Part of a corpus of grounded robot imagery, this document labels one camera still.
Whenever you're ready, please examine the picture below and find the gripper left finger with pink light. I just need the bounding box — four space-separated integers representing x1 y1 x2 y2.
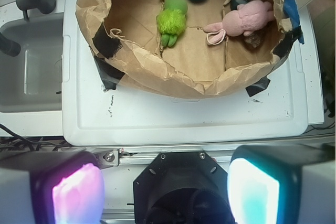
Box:
1 151 104 223

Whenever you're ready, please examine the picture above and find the gripper right finger with cyan light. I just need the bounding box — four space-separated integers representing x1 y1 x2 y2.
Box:
227 144 335 223

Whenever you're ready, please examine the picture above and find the grey sink basin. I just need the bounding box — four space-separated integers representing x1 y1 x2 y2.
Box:
1 13 64 113

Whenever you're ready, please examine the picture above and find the brown rock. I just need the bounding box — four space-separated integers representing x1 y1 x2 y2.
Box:
244 30 265 49

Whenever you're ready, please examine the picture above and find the pink plush bunny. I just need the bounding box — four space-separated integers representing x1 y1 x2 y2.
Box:
203 0 275 45

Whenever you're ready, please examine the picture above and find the blue tape piece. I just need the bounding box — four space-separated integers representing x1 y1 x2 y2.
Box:
283 0 305 44

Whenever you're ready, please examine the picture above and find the brown paper bag bin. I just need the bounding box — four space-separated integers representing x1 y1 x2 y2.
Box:
76 0 301 99

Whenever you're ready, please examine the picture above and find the dark grey stone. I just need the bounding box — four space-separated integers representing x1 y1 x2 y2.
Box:
230 0 250 10

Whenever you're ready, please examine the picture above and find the green fuzzy plush toy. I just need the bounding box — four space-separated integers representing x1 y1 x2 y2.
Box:
156 0 188 47

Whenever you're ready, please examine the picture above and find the aluminium extrusion rail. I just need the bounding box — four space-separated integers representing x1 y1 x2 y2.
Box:
86 147 234 168

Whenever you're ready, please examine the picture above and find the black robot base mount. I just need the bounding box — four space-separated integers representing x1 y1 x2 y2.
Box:
133 152 236 223

